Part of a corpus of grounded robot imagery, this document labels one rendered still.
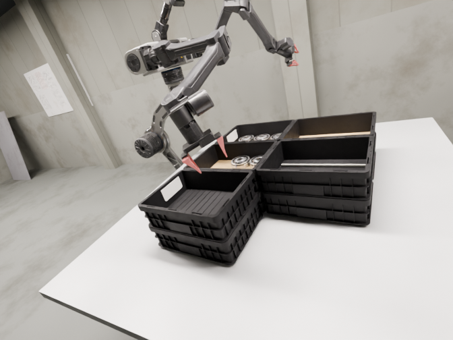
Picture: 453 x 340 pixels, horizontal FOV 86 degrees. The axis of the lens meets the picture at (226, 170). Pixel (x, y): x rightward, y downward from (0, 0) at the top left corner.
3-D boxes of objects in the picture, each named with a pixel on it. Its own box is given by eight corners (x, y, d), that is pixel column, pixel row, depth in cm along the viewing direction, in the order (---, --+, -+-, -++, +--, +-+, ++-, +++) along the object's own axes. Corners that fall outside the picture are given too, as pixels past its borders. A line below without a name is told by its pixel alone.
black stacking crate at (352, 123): (283, 161, 124) (279, 141, 119) (298, 137, 145) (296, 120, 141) (373, 160, 102) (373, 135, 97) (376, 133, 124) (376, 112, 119)
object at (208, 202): (147, 228, 103) (136, 206, 98) (189, 189, 124) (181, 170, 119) (225, 245, 81) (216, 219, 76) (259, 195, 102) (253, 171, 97)
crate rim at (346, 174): (255, 175, 98) (254, 170, 97) (279, 144, 120) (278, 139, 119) (369, 179, 76) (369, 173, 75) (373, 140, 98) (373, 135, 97)
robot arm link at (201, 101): (176, 120, 80) (161, 98, 75) (205, 101, 81) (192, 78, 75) (187, 135, 72) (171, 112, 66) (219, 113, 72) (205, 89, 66)
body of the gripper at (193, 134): (215, 137, 71) (201, 115, 68) (185, 156, 71) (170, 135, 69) (212, 133, 77) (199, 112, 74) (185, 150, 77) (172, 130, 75)
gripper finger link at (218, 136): (234, 156, 74) (218, 129, 70) (214, 168, 74) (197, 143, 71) (230, 150, 80) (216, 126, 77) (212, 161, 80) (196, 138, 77)
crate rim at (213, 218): (137, 210, 99) (135, 206, 98) (183, 173, 120) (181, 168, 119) (218, 224, 77) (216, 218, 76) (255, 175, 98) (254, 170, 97)
